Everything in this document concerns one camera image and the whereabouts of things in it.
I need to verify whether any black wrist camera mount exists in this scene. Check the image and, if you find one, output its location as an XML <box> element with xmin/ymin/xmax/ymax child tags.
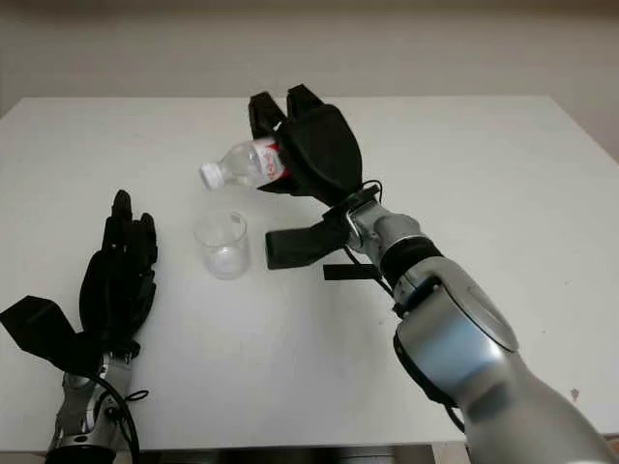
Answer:
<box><xmin>0</xmin><ymin>295</ymin><xmax>106</xmax><ymax>376</ymax></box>
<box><xmin>265</xmin><ymin>211</ymin><xmax>355</xmax><ymax>272</ymax></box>

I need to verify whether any black tape marker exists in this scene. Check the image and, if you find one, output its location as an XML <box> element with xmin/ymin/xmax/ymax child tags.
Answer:
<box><xmin>322</xmin><ymin>262</ymin><xmax>379</xmax><ymax>282</ymax></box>

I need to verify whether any dark robot torso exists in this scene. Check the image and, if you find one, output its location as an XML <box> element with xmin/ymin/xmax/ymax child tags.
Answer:
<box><xmin>139</xmin><ymin>444</ymin><xmax>436</xmax><ymax>464</ymax></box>

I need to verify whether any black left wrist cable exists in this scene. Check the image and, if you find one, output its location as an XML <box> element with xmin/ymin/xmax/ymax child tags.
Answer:
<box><xmin>90</xmin><ymin>370</ymin><xmax>149</xmax><ymax>464</ymax></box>

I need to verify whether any clear glass cup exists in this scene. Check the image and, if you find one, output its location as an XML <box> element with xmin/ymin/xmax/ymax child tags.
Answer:
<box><xmin>192</xmin><ymin>210</ymin><xmax>251</xmax><ymax>281</ymax></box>

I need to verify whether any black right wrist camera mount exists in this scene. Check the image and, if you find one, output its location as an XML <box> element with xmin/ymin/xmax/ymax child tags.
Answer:
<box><xmin>265</xmin><ymin>211</ymin><xmax>355</xmax><ymax>272</ymax></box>

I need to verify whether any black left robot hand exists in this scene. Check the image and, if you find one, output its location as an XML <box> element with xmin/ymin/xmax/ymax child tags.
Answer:
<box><xmin>76</xmin><ymin>188</ymin><xmax>162</xmax><ymax>348</ymax></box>

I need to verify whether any clear plastic water bottle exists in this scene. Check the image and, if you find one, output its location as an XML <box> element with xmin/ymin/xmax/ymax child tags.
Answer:
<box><xmin>199</xmin><ymin>136</ymin><xmax>292</xmax><ymax>190</ymax></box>

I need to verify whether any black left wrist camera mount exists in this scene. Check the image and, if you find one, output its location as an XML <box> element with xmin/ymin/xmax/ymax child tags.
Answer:
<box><xmin>0</xmin><ymin>295</ymin><xmax>106</xmax><ymax>376</ymax></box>

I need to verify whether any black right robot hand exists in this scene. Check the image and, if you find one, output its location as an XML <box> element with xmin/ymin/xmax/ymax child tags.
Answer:
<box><xmin>247</xmin><ymin>83</ymin><xmax>366</xmax><ymax>205</ymax></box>

